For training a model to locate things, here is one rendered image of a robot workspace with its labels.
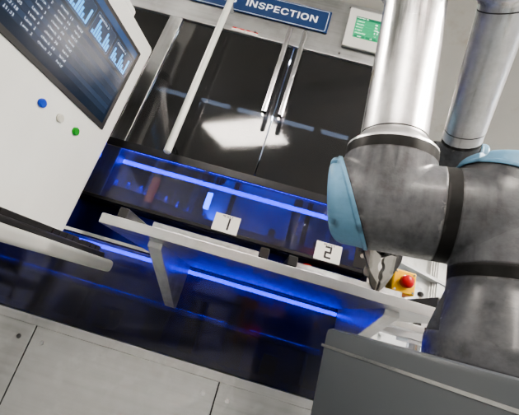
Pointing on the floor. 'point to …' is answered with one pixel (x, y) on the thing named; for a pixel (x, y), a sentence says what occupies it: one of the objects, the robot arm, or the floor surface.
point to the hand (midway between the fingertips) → (377, 285)
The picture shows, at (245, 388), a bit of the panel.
